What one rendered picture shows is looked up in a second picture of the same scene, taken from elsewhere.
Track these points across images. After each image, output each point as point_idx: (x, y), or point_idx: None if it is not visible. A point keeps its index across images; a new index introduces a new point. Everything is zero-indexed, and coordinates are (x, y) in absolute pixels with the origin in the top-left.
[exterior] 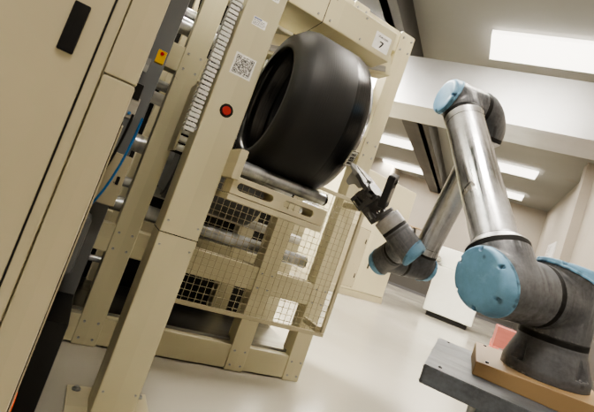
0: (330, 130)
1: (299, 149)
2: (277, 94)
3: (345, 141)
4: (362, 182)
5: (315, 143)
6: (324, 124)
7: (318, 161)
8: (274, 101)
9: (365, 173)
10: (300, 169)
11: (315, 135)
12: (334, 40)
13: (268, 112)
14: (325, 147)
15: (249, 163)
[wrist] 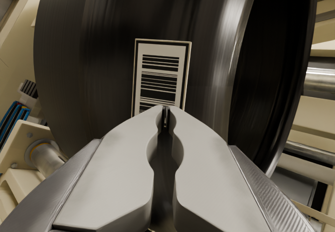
0: (63, 10)
1: (43, 97)
2: (238, 78)
3: (95, 14)
4: (15, 215)
5: (50, 66)
6: (55, 3)
7: (73, 119)
8: (236, 88)
9: (218, 154)
10: (74, 153)
11: (46, 45)
12: None
13: (230, 105)
14: (64, 65)
15: (48, 147)
